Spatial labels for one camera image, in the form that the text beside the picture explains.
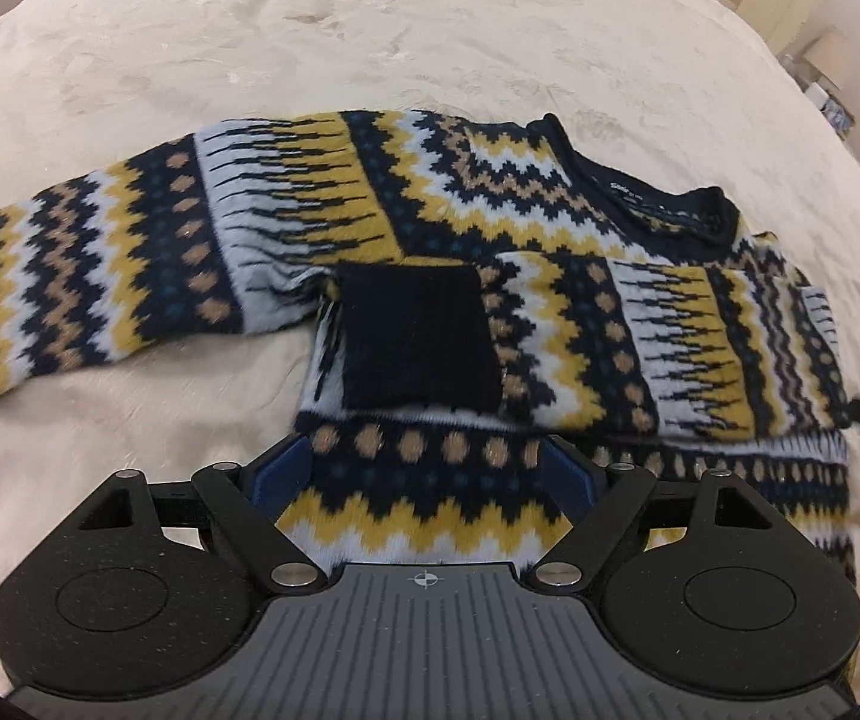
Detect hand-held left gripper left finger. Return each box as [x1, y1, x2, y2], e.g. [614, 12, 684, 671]
[76, 433, 328, 592]

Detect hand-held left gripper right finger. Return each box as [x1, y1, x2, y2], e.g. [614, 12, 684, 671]
[526, 436, 785, 592]

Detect navy yellow patterned knit sweater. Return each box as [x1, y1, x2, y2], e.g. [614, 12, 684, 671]
[0, 109, 860, 593]

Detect cream plush blanket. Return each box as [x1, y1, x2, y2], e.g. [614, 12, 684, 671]
[0, 0, 860, 720]

